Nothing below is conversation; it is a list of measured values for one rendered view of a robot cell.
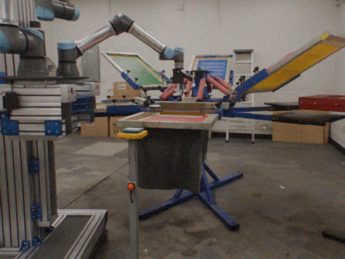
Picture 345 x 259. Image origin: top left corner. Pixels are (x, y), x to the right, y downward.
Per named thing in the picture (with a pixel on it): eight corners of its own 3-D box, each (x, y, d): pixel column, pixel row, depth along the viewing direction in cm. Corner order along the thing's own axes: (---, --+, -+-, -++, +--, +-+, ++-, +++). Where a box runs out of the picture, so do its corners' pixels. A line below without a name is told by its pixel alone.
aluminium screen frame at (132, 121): (210, 129, 184) (210, 123, 184) (116, 126, 197) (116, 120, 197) (221, 114, 260) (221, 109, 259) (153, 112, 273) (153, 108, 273)
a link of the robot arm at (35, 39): (49, 56, 170) (48, 30, 168) (27, 55, 158) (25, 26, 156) (34, 57, 175) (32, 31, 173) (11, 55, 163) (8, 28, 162)
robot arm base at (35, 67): (11, 75, 161) (9, 55, 160) (26, 75, 176) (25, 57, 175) (41, 75, 161) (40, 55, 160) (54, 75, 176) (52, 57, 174)
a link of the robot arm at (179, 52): (171, 47, 244) (183, 47, 246) (172, 62, 246) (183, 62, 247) (173, 47, 237) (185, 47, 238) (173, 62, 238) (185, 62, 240)
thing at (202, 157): (200, 192, 202) (201, 127, 196) (195, 192, 203) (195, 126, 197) (209, 171, 247) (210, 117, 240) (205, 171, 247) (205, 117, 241)
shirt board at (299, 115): (347, 125, 255) (348, 115, 254) (330, 131, 226) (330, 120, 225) (210, 112, 346) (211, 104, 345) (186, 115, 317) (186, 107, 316)
